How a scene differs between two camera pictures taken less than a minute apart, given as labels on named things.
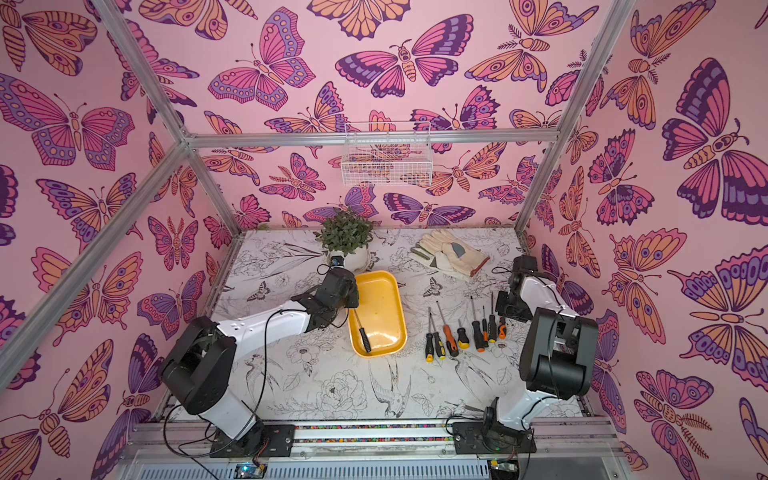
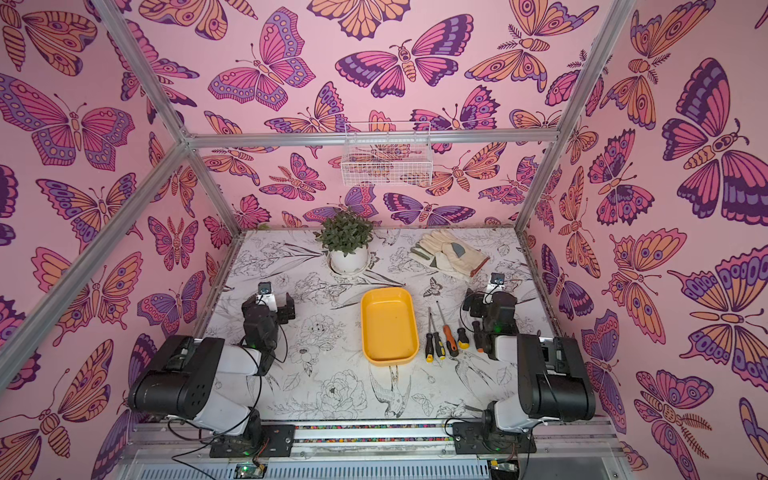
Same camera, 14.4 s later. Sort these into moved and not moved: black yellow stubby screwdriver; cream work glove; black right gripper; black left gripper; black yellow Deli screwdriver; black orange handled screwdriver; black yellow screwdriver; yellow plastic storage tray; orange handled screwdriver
Moved: yellow plastic storage tray; black right gripper; black left gripper
Not moved: black yellow screwdriver; black yellow stubby screwdriver; cream work glove; orange handled screwdriver; black orange handled screwdriver; black yellow Deli screwdriver
